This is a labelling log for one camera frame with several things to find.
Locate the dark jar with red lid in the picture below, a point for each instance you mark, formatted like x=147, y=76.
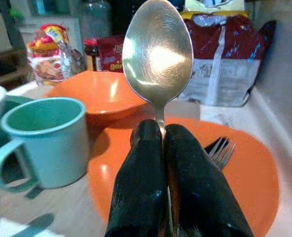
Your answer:
x=91, y=55

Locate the light teal mug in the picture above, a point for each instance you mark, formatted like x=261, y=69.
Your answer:
x=49, y=143

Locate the clear glass jar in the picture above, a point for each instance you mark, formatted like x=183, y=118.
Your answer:
x=94, y=18

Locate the clear bag of bread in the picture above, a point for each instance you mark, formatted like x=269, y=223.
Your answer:
x=52, y=56

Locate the orange plate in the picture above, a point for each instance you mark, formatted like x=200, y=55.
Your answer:
x=247, y=177

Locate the orange bowl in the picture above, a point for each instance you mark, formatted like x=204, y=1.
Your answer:
x=104, y=93

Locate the red snack packet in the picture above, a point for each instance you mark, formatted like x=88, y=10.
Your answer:
x=111, y=54

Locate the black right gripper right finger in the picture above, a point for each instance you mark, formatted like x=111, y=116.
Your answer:
x=197, y=187

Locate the silver metal fork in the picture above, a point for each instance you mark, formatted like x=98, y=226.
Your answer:
x=221, y=153

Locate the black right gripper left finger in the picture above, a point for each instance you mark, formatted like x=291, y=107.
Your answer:
x=138, y=182

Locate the silver metal spoon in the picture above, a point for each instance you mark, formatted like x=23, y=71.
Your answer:
x=158, y=54

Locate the dark red and white bag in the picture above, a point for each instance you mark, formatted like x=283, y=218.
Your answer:
x=225, y=61

